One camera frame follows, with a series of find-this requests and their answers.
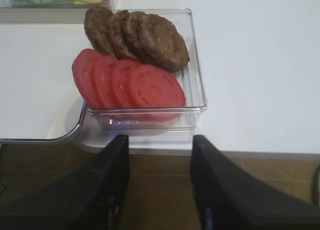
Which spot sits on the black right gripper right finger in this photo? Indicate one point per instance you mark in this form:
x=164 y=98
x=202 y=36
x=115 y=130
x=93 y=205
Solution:
x=229 y=198

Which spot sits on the red tomato slice front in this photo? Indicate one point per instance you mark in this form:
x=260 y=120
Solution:
x=153 y=87

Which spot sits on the silver metal tray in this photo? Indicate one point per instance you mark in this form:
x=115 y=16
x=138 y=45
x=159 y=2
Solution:
x=39 y=99

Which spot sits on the clear patty and tomato container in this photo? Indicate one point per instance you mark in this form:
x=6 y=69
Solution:
x=155 y=128

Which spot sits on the brown meat patty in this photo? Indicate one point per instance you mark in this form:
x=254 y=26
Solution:
x=114 y=34
x=130 y=35
x=95 y=27
x=161 y=40

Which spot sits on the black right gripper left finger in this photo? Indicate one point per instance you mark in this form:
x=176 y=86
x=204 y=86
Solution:
x=90 y=198

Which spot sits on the red tomato slice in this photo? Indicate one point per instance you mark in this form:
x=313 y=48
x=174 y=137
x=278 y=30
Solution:
x=82 y=70
x=153 y=87
x=120 y=82
x=102 y=76

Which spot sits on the red tomato slice leftmost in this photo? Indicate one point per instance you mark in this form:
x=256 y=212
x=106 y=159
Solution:
x=82 y=70

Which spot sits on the brown meat patty front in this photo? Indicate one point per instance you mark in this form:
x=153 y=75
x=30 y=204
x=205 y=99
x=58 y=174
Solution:
x=161 y=40

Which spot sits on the brown meat patty leftmost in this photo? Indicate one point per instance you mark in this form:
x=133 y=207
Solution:
x=95 y=27

